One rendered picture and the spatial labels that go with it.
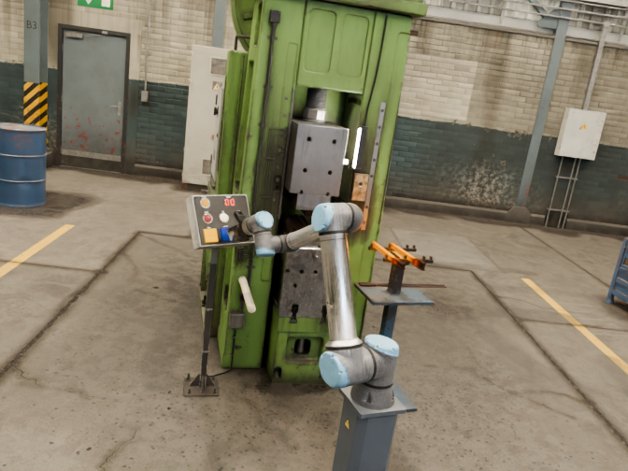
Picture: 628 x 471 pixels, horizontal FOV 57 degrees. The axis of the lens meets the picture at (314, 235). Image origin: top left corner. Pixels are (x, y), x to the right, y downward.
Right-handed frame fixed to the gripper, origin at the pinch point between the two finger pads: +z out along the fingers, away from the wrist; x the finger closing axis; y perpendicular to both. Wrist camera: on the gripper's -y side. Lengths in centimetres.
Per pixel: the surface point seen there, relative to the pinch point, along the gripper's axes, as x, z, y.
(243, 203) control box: 13.9, 2.7, -16.5
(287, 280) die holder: 42, 14, 29
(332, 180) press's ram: 63, -19, -22
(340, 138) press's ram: 64, -32, -44
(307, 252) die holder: 51, 1, 15
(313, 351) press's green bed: 66, 34, 74
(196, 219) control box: -16.4, 2.8, -8.8
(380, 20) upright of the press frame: 86, -62, -105
